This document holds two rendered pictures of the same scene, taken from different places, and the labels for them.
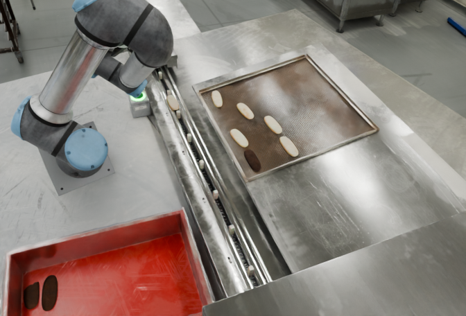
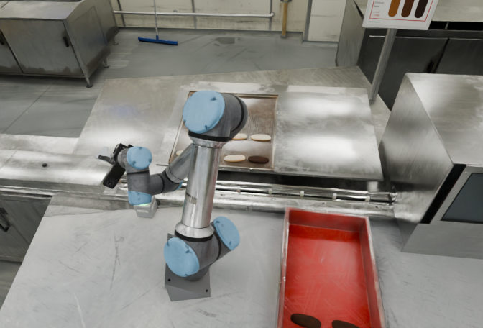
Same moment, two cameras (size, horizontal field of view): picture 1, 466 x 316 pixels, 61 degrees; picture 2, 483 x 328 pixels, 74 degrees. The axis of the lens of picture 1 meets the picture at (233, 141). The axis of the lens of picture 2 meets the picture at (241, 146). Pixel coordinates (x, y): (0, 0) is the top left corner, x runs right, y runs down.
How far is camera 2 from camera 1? 0.99 m
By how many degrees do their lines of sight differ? 42
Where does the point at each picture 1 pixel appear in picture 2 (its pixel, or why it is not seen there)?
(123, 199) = (238, 250)
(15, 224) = not seen: outside the picture
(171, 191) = (248, 217)
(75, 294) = (313, 303)
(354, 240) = (340, 142)
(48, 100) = (205, 219)
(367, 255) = (428, 108)
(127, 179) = not seen: hidden behind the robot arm
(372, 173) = (304, 114)
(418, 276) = (441, 100)
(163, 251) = (297, 238)
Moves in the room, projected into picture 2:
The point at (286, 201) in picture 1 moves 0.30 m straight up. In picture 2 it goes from (300, 157) to (307, 105)
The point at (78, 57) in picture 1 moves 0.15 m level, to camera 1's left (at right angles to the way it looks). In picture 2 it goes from (215, 165) to (182, 201)
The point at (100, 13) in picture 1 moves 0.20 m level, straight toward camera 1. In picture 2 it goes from (227, 117) to (301, 124)
